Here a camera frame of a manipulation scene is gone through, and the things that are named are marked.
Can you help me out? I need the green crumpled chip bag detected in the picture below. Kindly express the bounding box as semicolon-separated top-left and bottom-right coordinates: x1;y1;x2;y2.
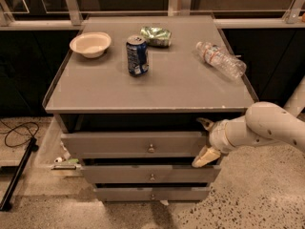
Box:
140;27;172;48

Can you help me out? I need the grey middle drawer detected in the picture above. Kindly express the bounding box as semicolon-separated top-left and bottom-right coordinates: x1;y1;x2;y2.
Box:
81;165;220;183

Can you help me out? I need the grey drawer cabinet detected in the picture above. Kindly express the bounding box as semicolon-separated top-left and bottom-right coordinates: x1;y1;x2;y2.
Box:
44;16;255;190

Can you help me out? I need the grey drawer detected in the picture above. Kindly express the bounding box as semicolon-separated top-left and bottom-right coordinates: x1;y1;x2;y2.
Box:
94;187;210;202
81;165;220;183
61;132;207;158

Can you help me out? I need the grey bottom drawer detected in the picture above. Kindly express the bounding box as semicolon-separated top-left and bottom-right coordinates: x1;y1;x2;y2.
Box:
94;187;210;202

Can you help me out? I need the blue soda can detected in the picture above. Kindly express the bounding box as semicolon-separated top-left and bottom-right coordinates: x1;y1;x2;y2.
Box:
126;34;149;76

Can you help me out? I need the metal window railing frame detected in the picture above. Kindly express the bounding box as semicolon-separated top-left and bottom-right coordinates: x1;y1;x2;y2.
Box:
1;0;304;26

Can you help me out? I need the white paper bowl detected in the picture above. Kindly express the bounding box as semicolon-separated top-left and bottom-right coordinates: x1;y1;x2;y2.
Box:
70;32;112;58

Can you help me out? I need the black metal floor bar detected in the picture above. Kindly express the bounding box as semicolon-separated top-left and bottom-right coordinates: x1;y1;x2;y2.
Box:
0;137;39;212

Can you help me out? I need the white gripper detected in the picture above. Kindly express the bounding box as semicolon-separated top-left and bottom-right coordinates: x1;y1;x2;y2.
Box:
192;117;235;168

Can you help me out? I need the clear plastic water bottle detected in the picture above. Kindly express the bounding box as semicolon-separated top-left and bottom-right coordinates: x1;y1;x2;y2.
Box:
196;42;247;81

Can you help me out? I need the grey top drawer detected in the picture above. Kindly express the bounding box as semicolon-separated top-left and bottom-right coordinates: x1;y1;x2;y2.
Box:
61;132;207;158

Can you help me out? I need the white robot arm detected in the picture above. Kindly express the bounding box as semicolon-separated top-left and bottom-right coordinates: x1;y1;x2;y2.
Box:
192;76;305;168

